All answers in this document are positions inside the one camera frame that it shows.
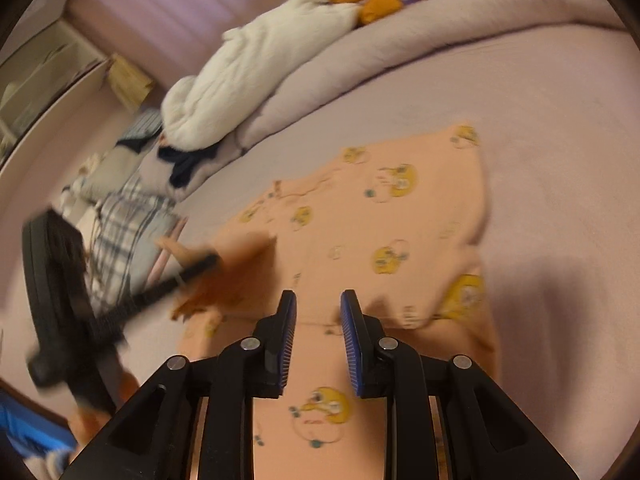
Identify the plaid pillow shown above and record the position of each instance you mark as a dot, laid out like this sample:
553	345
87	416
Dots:
122	248

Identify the lilac bed sheet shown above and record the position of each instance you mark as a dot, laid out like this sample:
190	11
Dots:
557	112

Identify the peach cartoon print shirt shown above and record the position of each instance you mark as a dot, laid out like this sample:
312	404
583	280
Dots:
397	222

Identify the pink curtain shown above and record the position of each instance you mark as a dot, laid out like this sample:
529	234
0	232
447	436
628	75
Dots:
168	39

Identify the white fluffy blanket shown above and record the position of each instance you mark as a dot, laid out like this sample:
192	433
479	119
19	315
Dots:
200	110

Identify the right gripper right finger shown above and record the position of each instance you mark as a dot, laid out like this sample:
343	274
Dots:
444	419

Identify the lilac quilted duvet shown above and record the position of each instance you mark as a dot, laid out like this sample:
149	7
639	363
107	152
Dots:
419	29

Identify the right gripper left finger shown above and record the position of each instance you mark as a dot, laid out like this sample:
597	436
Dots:
195	419

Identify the dark navy garment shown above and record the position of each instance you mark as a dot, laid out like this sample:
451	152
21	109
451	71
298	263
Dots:
185	163

